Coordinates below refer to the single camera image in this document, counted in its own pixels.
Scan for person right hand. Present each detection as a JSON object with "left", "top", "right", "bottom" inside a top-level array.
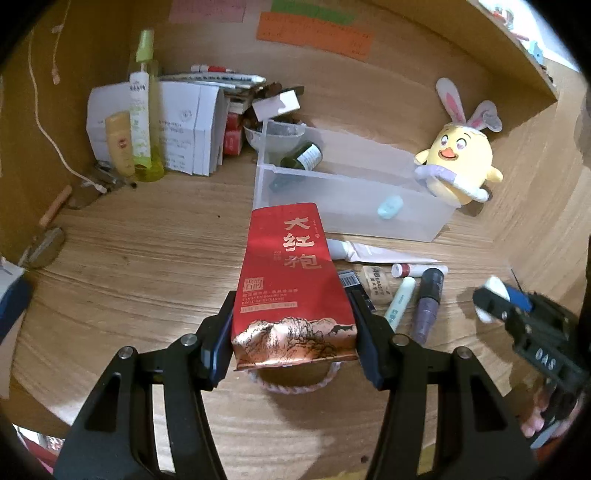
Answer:
[{"left": 521, "top": 388, "right": 586, "bottom": 438}]

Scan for red small box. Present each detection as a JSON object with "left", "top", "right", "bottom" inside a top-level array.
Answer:
[{"left": 223, "top": 113, "right": 243, "bottom": 156}]

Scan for clear plastic storage box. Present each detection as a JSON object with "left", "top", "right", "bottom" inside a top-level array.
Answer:
[{"left": 252, "top": 126, "right": 456, "bottom": 242}]

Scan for red white marker pen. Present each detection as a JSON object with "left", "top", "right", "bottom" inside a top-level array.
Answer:
[{"left": 190, "top": 64, "right": 233, "bottom": 73}]

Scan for red tea packet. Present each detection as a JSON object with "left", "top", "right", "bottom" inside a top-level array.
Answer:
[{"left": 231, "top": 203, "right": 356, "bottom": 370}]

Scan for yellow chick plush toy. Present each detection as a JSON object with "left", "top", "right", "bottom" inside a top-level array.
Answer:
[{"left": 415, "top": 78, "right": 503, "bottom": 208}]

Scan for tall yellow spray bottle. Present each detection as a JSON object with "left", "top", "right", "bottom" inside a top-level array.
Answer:
[{"left": 128, "top": 29, "right": 164, "bottom": 182}]

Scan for pink rope bracelet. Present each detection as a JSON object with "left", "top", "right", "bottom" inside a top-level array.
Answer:
[{"left": 245, "top": 360, "right": 343, "bottom": 395}]

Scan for light blue small bottle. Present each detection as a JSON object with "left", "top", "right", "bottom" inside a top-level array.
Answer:
[{"left": 377, "top": 195, "right": 404, "bottom": 220}]

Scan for beige flat packet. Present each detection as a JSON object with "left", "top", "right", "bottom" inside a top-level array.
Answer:
[{"left": 361, "top": 265, "right": 400, "bottom": 306}]

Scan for clear plastic bowl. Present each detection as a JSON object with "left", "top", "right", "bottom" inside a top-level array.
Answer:
[{"left": 245, "top": 121, "right": 307, "bottom": 154}]

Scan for small white cardboard box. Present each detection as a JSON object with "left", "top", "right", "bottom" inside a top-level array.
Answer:
[{"left": 252, "top": 89, "right": 301, "bottom": 122}]

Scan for white paper box stack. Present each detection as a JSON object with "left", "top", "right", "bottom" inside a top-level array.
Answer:
[{"left": 86, "top": 81, "right": 228, "bottom": 176}]

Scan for dark green glass bottle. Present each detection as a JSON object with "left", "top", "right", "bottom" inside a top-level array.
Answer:
[{"left": 270, "top": 142, "right": 322, "bottom": 192}]

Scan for red white lipstick tube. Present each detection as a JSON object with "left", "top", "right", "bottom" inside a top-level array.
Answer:
[{"left": 391, "top": 263, "right": 449, "bottom": 278}]

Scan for eyeglasses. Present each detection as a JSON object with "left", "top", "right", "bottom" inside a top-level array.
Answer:
[{"left": 17, "top": 164, "right": 135, "bottom": 269}]

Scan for blue white box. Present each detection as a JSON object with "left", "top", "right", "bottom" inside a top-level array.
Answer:
[{"left": 0, "top": 257, "right": 33, "bottom": 341}]

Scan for white charging cable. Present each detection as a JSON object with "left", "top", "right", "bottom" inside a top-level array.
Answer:
[{"left": 26, "top": 27, "right": 108, "bottom": 194}]

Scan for small yellow lotion tube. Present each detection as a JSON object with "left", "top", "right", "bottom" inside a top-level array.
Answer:
[{"left": 105, "top": 111, "right": 135, "bottom": 177}]

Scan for dark purple cosmetic tube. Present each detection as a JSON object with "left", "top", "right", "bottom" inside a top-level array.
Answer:
[{"left": 412, "top": 268, "right": 445, "bottom": 346}]

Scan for pink paper note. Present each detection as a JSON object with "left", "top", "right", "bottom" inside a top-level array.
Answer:
[{"left": 168, "top": 0, "right": 246, "bottom": 24}]

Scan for green paper note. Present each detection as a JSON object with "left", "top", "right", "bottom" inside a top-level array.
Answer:
[{"left": 270, "top": 0, "right": 356, "bottom": 26}]

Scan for orange paper note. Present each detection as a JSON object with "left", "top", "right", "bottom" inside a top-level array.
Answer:
[{"left": 256, "top": 11, "right": 374, "bottom": 61}]

